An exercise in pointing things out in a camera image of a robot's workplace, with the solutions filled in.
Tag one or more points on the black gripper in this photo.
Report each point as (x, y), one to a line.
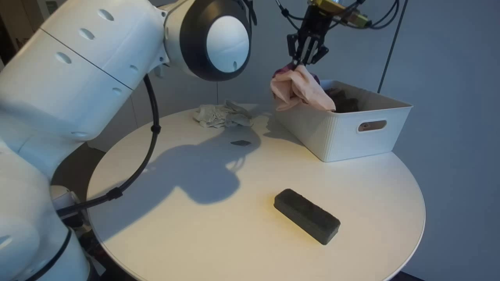
(308, 43)

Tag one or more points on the pink cloth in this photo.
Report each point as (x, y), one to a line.
(292, 85)

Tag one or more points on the white frayed towel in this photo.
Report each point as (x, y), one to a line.
(222, 115)

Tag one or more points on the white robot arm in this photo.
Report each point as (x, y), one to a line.
(66, 84)

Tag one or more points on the white plastic storage box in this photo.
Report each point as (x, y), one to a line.
(372, 128)

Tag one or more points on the small dark flat chip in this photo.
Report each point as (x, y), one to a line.
(241, 142)

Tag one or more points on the black rectangular block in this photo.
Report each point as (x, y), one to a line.
(308, 215)

